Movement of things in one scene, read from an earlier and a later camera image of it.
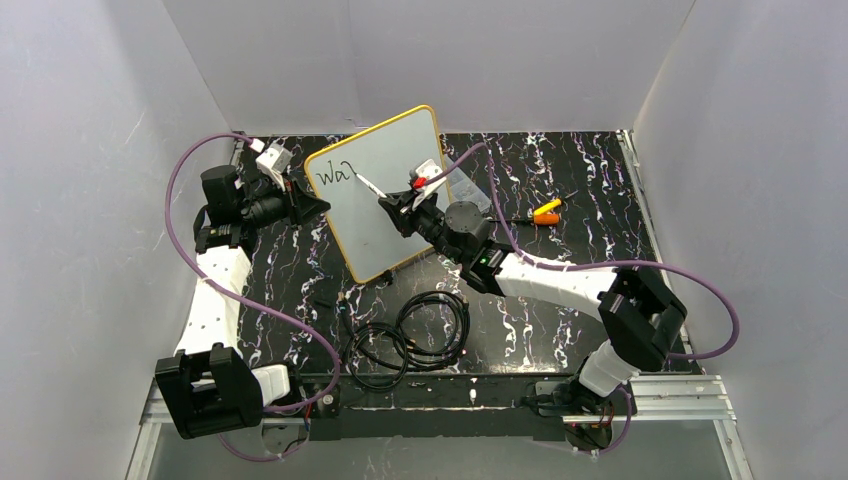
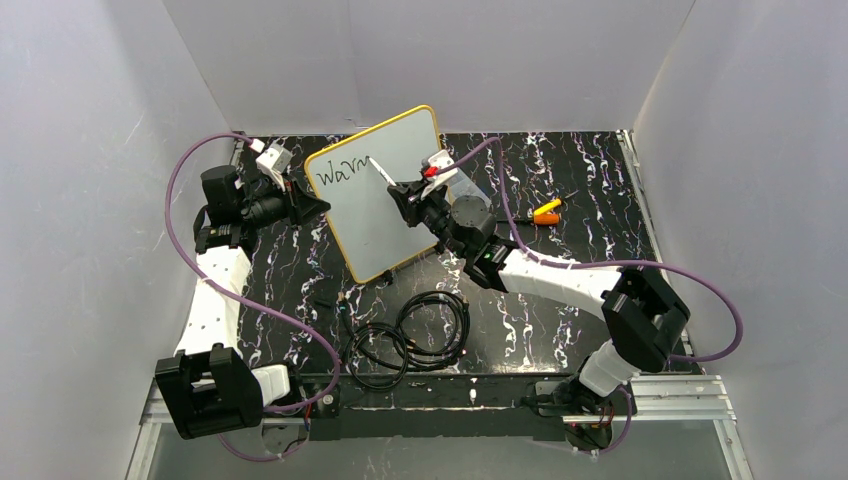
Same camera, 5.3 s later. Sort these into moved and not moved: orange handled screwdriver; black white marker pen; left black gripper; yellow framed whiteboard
Moved: black white marker pen
Not moved: left black gripper; yellow framed whiteboard; orange handled screwdriver
